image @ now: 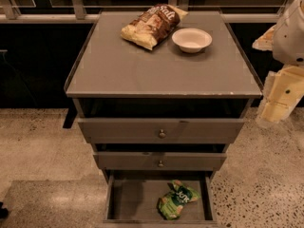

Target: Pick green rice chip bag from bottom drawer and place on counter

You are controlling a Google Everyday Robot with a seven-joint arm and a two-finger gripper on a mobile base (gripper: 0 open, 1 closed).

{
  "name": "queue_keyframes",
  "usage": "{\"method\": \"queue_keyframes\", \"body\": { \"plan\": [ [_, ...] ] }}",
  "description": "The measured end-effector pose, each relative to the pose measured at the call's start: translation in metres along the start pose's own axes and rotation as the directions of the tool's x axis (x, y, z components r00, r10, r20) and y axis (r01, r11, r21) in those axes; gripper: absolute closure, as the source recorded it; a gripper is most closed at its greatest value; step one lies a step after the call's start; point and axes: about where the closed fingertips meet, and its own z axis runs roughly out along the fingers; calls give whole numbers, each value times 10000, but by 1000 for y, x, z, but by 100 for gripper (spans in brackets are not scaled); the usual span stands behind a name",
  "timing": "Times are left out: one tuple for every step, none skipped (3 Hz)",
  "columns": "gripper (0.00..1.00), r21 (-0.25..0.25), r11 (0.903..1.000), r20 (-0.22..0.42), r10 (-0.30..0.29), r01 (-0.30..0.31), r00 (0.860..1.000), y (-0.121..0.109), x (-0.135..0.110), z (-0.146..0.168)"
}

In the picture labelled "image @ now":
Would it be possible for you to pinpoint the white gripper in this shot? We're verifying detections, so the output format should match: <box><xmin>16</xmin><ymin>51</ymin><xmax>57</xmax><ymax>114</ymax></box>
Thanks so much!
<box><xmin>252</xmin><ymin>0</ymin><xmax>304</xmax><ymax>127</ymax></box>

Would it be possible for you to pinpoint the brown salt chip bag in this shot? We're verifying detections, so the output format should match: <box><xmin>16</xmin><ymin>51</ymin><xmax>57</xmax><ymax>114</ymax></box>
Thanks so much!
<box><xmin>121</xmin><ymin>4</ymin><xmax>188</xmax><ymax>50</ymax></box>

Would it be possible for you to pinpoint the metal window railing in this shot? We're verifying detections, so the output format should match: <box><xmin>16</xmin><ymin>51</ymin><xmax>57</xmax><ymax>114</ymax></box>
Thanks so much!
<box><xmin>0</xmin><ymin>0</ymin><xmax>304</xmax><ymax>25</ymax></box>

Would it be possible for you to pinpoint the white paper bowl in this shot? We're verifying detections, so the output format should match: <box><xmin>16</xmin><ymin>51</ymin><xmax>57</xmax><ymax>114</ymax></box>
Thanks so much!
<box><xmin>172</xmin><ymin>28</ymin><xmax>212</xmax><ymax>53</ymax></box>

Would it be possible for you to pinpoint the green rice chip bag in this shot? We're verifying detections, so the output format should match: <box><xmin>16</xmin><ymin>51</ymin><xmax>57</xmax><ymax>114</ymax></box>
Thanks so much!
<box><xmin>157</xmin><ymin>180</ymin><xmax>200</xmax><ymax>220</ymax></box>

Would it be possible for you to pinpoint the grey top drawer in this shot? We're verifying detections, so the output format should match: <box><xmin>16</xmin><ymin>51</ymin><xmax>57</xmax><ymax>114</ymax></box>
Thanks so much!
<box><xmin>78</xmin><ymin>118</ymin><xmax>244</xmax><ymax>144</ymax></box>

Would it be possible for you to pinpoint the grey middle drawer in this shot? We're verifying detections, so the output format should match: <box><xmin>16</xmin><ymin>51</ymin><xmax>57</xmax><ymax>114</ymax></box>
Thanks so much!
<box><xmin>93</xmin><ymin>152</ymin><xmax>226</xmax><ymax>171</ymax></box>

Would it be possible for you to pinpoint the grey bottom drawer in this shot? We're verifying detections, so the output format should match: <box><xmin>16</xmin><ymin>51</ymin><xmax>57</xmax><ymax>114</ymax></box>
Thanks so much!
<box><xmin>101</xmin><ymin>171</ymin><xmax>219</xmax><ymax>228</ymax></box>

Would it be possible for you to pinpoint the black object at left edge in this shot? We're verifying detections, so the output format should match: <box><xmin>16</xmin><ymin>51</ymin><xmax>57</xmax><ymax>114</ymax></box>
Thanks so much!
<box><xmin>0</xmin><ymin>202</ymin><xmax>9</xmax><ymax>219</ymax></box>

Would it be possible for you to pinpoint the grey drawer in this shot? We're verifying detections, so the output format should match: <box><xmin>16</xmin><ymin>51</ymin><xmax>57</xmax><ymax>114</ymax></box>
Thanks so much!
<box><xmin>93</xmin><ymin>152</ymin><xmax>226</xmax><ymax>171</ymax></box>
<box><xmin>78</xmin><ymin>118</ymin><xmax>244</xmax><ymax>144</ymax></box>
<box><xmin>101</xmin><ymin>171</ymin><xmax>219</xmax><ymax>228</ymax></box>

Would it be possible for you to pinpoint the grey drawer cabinet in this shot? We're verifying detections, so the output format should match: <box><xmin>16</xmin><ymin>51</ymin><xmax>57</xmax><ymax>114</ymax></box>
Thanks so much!
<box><xmin>65</xmin><ymin>11</ymin><xmax>261</xmax><ymax>176</ymax></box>

